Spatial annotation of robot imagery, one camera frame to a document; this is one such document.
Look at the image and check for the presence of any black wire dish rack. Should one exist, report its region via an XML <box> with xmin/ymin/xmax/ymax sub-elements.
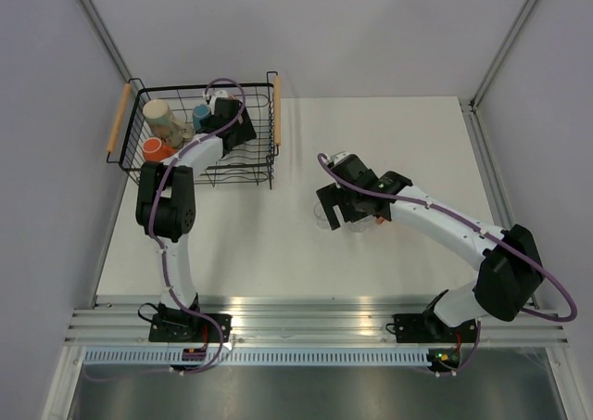
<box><xmin>106</xmin><ymin>70</ymin><xmax>280</xmax><ymax>187</ymax></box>

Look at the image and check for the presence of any faceted clear glass cup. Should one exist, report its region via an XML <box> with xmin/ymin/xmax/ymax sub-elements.
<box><xmin>347</xmin><ymin>217</ymin><xmax>374</xmax><ymax>233</ymax></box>

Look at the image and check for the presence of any wooden rack handle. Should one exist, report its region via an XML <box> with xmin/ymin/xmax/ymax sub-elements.
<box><xmin>107</xmin><ymin>83</ymin><xmax>132</xmax><ymax>154</ymax></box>
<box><xmin>273</xmin><ymin>74</ymin><xmax>282</xmax><ymax>148</ymax></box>

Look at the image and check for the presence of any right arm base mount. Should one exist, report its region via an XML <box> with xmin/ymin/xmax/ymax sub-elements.
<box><xmin>385</xmin><ymin>290</ymin><xmax>478</xmax><ymax>346</ymax></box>

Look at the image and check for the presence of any cream patterned mug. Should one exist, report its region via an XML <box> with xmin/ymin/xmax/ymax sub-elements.
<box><xmin>143</xmin><ymin>99</ymin><xmax>195</xmax><ymax>149</ymax></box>

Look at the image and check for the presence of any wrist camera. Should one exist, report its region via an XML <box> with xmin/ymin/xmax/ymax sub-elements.
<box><xmin>324</xmin><ymin>151</ymin><xmax>349</xmax><ymax>168</ymax></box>
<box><xmin>203</xmin><ymin>90</ymin><xmax>233</xmax><ymax>112</ymax></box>

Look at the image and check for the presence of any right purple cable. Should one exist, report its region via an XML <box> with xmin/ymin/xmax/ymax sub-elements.
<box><xmin>316</xmin><ymin>152</ymin><xmax>579</xmax><ymax>323</ymax></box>

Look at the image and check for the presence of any white slotted cable duct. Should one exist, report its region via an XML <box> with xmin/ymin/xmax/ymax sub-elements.
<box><xmin>84</xmin><ymin>347</ymin><xmax>430</xmax><ymax>367</ymax></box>

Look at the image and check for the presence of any purple cable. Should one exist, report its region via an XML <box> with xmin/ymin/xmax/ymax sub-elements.
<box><xmin>150</xmin><ymin>76</ymin><xmax>249</xmax><ymax>319</ymax></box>
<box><xmin>316</xmin><ymin>152</ymin><xmax>579</xmax><ymax>323</ymax></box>

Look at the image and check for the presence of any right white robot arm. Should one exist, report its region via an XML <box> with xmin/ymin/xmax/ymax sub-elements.
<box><xmin>316</xmin><ymin>153</ymin><xmax>544</xmax><ymax>341</ymax></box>

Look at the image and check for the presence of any blue mug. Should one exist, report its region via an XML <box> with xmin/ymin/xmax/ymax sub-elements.
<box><xmin>192</xmin><ymin>104</ymin><xmax>211</xmax><ymax>134</ymax></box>

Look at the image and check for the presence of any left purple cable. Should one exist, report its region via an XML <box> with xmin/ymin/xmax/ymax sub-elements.
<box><xmin>150</xmin><ymin>76</ymin><xmax>249</xmax><ymax>319</ymax></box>

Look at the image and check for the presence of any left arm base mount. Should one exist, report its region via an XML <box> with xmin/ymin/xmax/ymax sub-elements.
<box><xmin>137</xmin><ymin>302</ymin><xmax>233</xmax><ymax>344</ymax></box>

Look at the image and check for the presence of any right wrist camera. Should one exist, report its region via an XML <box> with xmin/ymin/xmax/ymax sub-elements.
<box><xmin>324</xmin><ymin>151</ymin><xmax>349</xmax><ymax>168</ymax></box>

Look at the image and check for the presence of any aluminium frame rail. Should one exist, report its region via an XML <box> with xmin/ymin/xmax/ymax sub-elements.
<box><xmin>76</xmin><ymin>0</ymin><xmax>132</xmax><ymax>82</ymax></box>

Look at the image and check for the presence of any small clear glass cup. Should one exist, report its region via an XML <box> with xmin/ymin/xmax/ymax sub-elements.
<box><xmin>313</xmin><ymin>202</ymin><xmax>331</xmax><ymax>230</ymax></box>

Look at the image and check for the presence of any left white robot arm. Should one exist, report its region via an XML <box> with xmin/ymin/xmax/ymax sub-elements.
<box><xmin>135</xmin><ymin>92</ymin><xmax>256</xmax><ymax>342</ymax></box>

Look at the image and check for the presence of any left wooden rack handle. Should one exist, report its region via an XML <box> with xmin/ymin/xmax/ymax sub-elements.
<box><xmin>107</xmin><ymin>83</ymin><xmax>132</xmax><ymax>154</ymax></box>

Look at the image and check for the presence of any right wooden rack handle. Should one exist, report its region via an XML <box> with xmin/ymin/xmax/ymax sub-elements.
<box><xmin>273</xmin><ymin>74</ymin><xmax>282</xmax><ymax>148</ymax></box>

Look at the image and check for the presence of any orange mug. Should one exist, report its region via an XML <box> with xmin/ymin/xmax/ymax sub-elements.
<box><xmin>142</xmin><ymin>137</ymin><xmax>177</xmax><ymax>162</ymax></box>

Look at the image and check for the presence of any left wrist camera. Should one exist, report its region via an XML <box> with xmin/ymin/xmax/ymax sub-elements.
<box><xmin>203</xmin><ymin>90</ymin><xmax>233</xmax><ymax>112</ymax></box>

